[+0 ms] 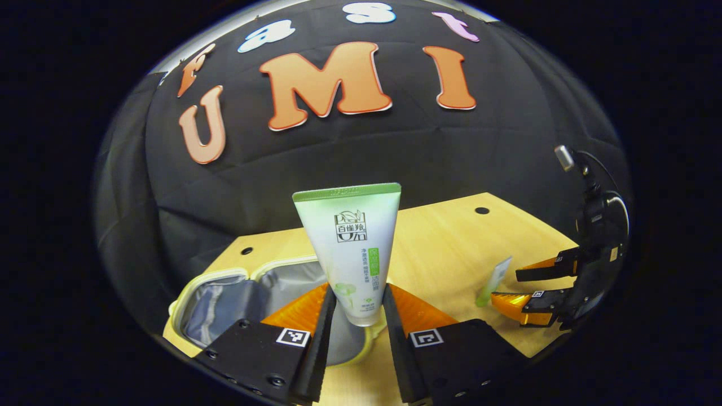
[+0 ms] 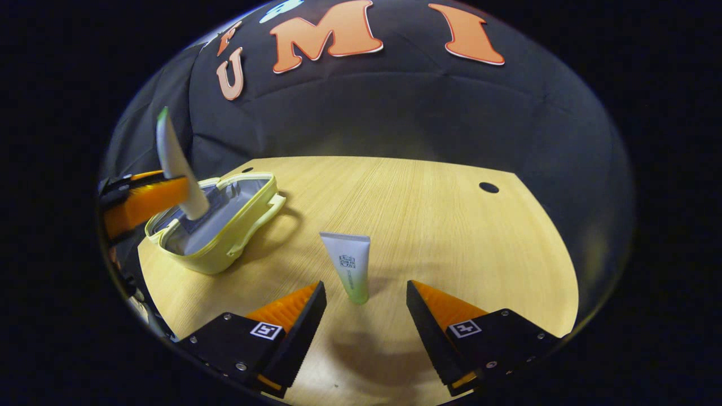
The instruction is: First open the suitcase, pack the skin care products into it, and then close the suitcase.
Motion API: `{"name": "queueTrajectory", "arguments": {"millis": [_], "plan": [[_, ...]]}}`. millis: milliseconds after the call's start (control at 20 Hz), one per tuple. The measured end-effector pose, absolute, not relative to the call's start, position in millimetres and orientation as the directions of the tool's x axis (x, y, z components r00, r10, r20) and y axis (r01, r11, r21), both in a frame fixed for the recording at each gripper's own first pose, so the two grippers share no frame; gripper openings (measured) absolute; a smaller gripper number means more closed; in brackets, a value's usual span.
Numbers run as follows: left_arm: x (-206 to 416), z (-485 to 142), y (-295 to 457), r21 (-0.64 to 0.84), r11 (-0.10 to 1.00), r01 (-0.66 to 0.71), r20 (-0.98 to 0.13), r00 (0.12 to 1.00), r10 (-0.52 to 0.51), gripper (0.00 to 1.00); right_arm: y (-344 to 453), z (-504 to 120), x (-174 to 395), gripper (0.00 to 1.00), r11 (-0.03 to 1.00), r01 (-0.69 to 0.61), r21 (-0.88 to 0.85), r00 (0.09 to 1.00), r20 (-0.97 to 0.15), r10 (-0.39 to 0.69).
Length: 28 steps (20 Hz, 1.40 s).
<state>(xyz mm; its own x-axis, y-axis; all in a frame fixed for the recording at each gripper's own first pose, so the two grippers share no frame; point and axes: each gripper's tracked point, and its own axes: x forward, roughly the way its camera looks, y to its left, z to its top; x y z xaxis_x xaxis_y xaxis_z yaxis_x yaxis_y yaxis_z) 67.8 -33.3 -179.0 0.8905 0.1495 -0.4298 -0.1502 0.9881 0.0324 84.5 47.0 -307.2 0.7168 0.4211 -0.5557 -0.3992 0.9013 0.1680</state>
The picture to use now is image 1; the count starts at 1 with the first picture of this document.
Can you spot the pale yellow suitcase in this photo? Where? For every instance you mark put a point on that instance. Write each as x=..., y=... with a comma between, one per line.
x=225, y=304

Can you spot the small white green tube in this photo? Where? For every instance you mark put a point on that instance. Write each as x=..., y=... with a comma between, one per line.
x=495, y=279

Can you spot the large white green tube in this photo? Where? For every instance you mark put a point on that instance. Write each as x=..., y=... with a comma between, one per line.
x=350, y=254

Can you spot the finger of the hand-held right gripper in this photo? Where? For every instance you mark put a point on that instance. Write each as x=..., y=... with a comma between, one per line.
x=550, y=268
x=536, y=307

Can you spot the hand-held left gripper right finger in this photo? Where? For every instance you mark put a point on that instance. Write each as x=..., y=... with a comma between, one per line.
x=397, y=349

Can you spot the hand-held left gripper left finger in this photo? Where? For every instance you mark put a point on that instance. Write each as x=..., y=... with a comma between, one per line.
x=322, y=344

